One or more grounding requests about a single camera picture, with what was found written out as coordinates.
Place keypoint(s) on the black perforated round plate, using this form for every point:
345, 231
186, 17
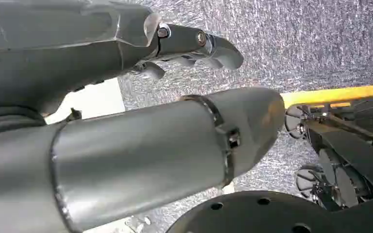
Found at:
270, 214

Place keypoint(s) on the yellow floor tape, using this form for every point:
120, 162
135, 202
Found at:
328, 94

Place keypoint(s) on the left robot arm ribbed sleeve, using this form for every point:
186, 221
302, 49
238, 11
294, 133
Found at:
9, 120

